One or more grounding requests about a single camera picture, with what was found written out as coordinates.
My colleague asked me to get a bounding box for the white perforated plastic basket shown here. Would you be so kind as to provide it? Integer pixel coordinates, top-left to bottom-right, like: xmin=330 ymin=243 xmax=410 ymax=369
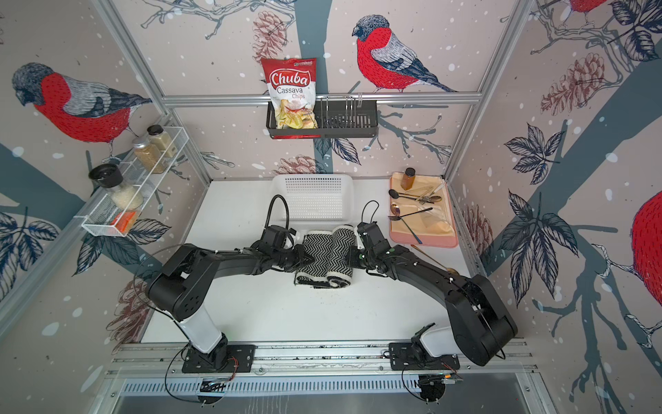
xmin=272 ymin=174 xmax=354 ymax=224

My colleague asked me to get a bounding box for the pink plastic tray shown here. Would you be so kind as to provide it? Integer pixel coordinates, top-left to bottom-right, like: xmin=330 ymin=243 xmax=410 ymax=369
xmin=389 ymin=172 xmax=459 ymax=248

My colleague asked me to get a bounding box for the gold spoon on table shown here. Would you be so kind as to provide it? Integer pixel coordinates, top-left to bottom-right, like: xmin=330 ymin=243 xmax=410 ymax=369
xmin=410 ymin=244 xmax=460 ymax=276

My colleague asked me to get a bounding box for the clear acrylic wall shelf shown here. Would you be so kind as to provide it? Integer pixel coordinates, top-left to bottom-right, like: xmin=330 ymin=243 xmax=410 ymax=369
xmin=82 ymin=125 xmax=189 ymax=237

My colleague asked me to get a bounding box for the brown spice jar middle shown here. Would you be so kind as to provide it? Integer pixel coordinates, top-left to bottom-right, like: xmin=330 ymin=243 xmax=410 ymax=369
xmin=132 ymin=137 xmax=167 ymax=174

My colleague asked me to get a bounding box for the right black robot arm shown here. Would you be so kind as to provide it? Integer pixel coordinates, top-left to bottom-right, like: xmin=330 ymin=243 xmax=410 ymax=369
xmin=348 ymin=222 xmax=518 ymax=367

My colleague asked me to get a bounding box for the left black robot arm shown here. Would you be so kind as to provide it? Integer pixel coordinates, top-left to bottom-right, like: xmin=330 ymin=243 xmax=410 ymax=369
xmin=147 ymin=225 xmax=314 ymax=355

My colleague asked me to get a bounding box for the black white houndstooth scarf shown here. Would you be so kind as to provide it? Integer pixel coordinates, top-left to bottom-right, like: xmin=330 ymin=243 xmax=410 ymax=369
xmin=294 ymin=225 xmax=357 ymax=289

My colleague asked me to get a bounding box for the red cassava chips bag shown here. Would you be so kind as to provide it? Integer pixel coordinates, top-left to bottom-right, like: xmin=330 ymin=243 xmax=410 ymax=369
xmin=261 ymin=58 xmax=318 ymax=138

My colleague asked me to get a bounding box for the black spoon on tray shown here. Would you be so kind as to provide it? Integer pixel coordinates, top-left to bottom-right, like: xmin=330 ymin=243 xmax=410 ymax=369
xmin=388 ymin=189 xmax=421 ymax=203

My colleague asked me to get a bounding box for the iridescent spoon on tray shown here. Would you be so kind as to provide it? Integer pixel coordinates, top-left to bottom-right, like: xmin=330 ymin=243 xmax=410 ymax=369
xmin=418 ymin=193 xmax=443 ymax=204

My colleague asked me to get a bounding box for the amber bottle on tray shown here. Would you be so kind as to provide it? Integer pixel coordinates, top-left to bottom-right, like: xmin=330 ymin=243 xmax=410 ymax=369
xmin=400 ymin=167 xmax=417 ymax=191

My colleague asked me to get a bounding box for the black wire wall rack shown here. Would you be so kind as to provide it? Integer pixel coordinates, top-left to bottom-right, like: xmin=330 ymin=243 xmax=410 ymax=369
xmin=265 ymin=93 xmax=379 ymax=139

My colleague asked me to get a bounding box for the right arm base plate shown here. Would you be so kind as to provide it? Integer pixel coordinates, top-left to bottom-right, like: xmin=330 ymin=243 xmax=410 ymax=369
xmin=386 ymin=343 xmax=460 ymax=371

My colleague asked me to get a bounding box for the small orange box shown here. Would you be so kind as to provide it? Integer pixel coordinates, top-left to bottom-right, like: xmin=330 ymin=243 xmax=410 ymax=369
xmin=112 ymin=210 xmax=140 ymax=235

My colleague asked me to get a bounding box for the tan spice jar rear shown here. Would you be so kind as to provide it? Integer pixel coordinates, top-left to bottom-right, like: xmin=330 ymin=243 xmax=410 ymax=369
xmin=148 ymin=124 xmax=179 ymax=159

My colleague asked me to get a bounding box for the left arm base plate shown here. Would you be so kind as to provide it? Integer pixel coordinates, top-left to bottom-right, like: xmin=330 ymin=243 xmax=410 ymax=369
xmin=182 ymin=344 xmax=257 ymax=374

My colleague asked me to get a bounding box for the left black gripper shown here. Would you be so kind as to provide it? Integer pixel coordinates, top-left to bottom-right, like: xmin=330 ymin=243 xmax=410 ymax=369
xmin=272 ymin=244 xmax=317 ymax=272

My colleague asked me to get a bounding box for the copper spoon on tray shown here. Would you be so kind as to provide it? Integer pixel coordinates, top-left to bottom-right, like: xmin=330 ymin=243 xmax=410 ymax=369
xmin=391 ymin=203 xmax=433 ymax=244

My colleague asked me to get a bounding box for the black lid spice jar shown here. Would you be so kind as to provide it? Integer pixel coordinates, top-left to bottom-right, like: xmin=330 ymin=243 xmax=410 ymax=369
xmin=88 ymin=164 xmax=144 ymax=211

